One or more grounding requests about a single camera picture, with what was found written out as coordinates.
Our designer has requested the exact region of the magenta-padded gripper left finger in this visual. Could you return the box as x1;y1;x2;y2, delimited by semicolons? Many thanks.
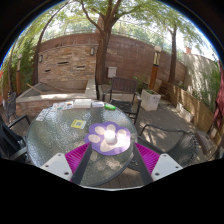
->
40;142;94;186

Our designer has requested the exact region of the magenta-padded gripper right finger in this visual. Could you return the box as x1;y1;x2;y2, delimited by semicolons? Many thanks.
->
132;142;184;186

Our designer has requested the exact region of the white computer mouse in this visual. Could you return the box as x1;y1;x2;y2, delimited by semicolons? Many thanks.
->
103;129;117;145

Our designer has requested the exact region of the purple paw-print mouse pad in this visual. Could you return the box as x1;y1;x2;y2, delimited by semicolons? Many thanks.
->
83;121;132;157

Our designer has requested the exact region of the yellow square code sticker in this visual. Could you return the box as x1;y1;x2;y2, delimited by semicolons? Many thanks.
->
70;118;87;130

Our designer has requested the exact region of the white number plate sign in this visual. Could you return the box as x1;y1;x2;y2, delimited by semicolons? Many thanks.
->
35;108;50;122

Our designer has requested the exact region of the black metal armchair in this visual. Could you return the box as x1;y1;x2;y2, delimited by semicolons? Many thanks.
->
0;114;33;164

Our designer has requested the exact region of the white planter box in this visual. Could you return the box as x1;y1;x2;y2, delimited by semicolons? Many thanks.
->
175;101;196;123
140;88;162;112

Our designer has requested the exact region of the white flat book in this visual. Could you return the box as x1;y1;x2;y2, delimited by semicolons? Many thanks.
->
72;98;93;109

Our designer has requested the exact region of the small white blue booklet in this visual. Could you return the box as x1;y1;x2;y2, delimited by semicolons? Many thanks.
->
91;100;105;108

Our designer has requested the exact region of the black mesh chair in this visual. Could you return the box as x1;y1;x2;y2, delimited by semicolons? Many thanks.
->
3;91;18;123

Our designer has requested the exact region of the small green packet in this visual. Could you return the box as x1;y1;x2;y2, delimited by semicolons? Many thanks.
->
104;103;117;112

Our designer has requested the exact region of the wooden stick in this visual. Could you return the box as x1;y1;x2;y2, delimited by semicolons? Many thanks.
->
26;83;44;94

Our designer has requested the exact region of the dark slatted wooden chair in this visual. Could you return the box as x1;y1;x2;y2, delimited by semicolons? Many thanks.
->
102;76;143;125

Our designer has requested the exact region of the leaning tree trunk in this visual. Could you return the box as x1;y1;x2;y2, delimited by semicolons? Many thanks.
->
32;13;54;86

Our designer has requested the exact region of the slim tree trunk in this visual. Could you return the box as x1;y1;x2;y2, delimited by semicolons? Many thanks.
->
168;26;180;84

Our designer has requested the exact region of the thick tree trunk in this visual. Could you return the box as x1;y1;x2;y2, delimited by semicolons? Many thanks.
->
94;0;114;86

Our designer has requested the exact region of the black wire armchair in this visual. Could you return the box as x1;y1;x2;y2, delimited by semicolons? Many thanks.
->
136;123;201;168

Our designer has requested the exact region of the wooden lamp post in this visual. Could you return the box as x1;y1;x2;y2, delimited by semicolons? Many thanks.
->
15;54;23;96
148;45;163;90

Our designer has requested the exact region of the grey wall utility box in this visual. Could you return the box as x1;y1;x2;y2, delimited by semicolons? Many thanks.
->
106;66;118;79

